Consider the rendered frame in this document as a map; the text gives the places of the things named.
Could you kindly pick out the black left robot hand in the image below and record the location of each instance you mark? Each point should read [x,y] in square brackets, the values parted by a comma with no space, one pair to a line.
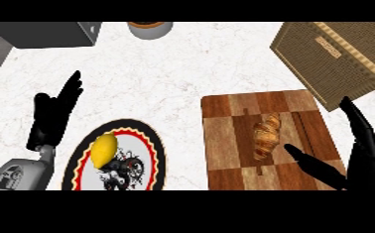
[49,118]

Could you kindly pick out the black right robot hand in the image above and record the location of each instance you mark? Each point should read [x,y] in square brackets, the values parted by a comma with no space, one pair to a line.
[359,164]

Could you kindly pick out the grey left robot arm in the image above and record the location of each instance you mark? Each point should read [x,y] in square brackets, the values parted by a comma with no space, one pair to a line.
[26,172]

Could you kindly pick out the checkered wooden cutting board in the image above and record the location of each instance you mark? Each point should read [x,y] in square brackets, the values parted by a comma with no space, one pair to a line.
[269,141]

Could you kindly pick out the golden brown croissant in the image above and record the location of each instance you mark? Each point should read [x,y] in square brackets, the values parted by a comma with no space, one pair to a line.
[268,136]

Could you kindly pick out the brown woven basket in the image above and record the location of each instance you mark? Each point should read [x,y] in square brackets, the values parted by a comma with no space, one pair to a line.
[330,61]

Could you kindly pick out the yellow lemon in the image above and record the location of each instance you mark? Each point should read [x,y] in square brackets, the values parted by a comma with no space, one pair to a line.
[104,150]

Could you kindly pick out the patterned round plate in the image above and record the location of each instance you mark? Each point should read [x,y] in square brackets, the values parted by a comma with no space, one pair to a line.
[114,159]

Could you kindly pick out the dark grey appliance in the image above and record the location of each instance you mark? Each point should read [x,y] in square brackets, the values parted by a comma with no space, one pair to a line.
[49,33]

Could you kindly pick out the grey round pot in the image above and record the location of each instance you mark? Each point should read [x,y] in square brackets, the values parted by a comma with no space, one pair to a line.
[150,29]

